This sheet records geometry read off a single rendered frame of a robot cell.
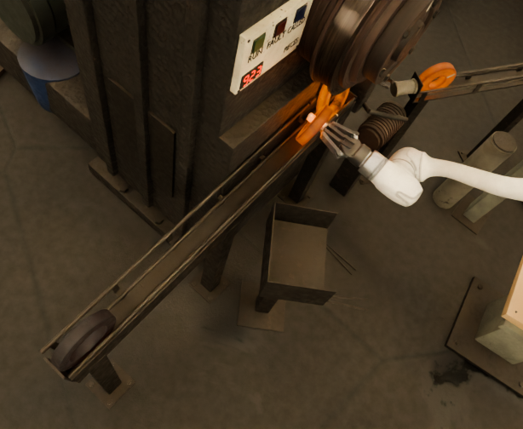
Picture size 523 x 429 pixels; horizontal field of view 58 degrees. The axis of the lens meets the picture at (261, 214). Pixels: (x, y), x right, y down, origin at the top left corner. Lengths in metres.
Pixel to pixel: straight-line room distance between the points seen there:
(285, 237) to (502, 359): 1.29
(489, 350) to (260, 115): 1.55
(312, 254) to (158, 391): 0.84
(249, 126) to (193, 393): 1.08
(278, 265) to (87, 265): 0.93
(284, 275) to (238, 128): 0.48
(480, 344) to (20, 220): 2.10
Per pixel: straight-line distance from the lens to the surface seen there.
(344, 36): 1.26
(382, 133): 2.02
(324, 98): 1.65
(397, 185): 1.56
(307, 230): 1.57
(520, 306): 2.12
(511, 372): 2.47
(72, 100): 2.27
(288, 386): 2.04
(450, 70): 2.02
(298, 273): 1.52
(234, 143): 1.36
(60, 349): 1.27
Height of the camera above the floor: 1.97
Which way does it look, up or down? 61 degrees down
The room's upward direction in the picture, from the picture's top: 22 degrees clockwise
